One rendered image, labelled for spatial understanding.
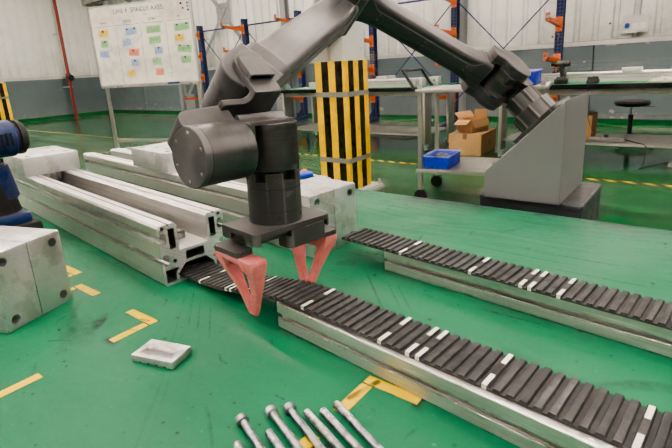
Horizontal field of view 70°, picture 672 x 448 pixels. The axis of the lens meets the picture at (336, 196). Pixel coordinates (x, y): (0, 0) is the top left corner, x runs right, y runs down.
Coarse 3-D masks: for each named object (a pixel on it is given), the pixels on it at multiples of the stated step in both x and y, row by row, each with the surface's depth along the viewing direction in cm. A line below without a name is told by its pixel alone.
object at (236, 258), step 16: (224, 240) 52; (240, 240) 51; (224, 256) 49; (240, 256) 48; (256, 256) 48; (240, 272) 51; (256, 272) 47; (240, 288) 51; (256, 288) 49; (256, 304) 50
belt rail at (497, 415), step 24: (288, 312) 51; (312, 336) 49; (336, 336) 46; (360, 336) 45; (360, 360) 45; (384, 360) 42; (408, 360) 41; (408, 384) 41; (432, 384) 39; (456, 384) 37; (456, 408) 38; (480, 408) 37; (504, 408) 35; (504, 432) 35; (528, 432) 35; (552, 432) 32; (576, 432) 32
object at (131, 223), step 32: (32, 192) 101; (64, 192) 86; (96, 192) 95; (128, 192) 84; (160, 192) 81; (64, 224) 90; (96, 224) 78; (128, 224) 68; (160, 224) 63; (192, 224) 70; (128, 256) 71; (160, 256) 63; (192, 256) 67
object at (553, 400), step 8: (552, 376) 37; (560, 376) 37; (552, 384) 36; (560, 384) 36; (568, 384) 36; (576, 384) 36; (544, 392) 35; (552, 392) 35; (560, 392) 35; (568, 392) 35; (536, 400) 35; (544, 400) 34; (552, 400) 35; (560, 400) 34; (568, 400) 35; (536, 408) 34; (544, 408) 34; (552, 408) 33; (560, 408) 33; (552, 416) 33; (560, 416) 33
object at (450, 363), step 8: (456, 344) 42; (464, 344) 42; (472, 344) 42; (480, 344) 42; (448, 352) 41; (456, 352) 41; (464, 352) 40; (472, 352) 41; (440, 360) 40; (448, 360) 40; (456, 360) 39; (464, 360) 40; (440, 368) 39; (448, 368) 38; (456, 368) 39
